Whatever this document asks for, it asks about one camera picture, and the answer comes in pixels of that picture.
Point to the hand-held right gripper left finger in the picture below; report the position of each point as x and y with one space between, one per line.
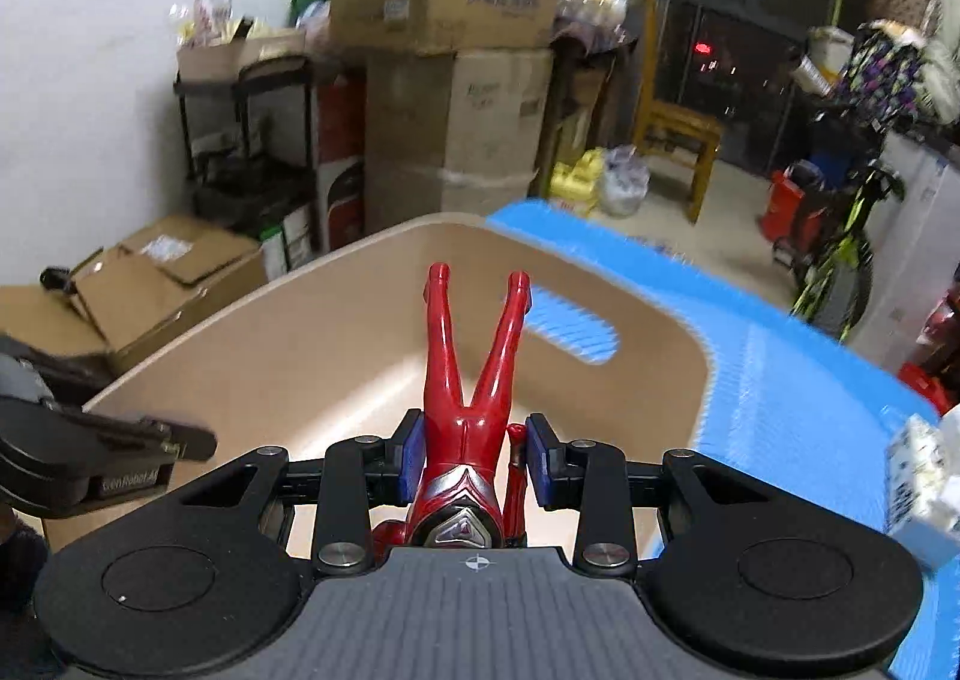
411 459

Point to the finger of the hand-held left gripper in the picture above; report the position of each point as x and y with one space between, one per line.
180 442

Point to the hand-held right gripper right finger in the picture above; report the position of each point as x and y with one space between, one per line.
538 462

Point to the red figure toy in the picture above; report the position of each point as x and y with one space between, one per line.
457 425

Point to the beige plastic bin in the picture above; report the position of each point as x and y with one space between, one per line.
315 350

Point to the open cardboard box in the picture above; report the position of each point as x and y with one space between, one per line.
172 275

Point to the blue ruled mat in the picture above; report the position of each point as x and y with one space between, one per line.
787 410

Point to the black utility cart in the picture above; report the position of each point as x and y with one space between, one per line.
247 185

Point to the yellow detergent jug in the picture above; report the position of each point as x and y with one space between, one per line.
577 181

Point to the clear plastic bag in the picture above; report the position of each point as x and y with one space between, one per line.
624 181

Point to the red and white carton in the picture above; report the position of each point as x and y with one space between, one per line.
341 148

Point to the large taped cardboard box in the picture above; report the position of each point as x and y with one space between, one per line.
457 125

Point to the red bucket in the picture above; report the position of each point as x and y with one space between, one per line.
784 208

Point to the wooden chair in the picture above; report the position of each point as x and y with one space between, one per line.
679 125

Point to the green and black bicycle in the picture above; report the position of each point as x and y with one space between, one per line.
844 260

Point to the white patterned box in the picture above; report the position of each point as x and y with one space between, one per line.
922 492

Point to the cardboard box with clutter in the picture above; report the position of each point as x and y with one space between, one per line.
232 54

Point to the white chest freezer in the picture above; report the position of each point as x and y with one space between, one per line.
922 238

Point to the pile of clothes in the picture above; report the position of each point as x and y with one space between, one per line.
892 69

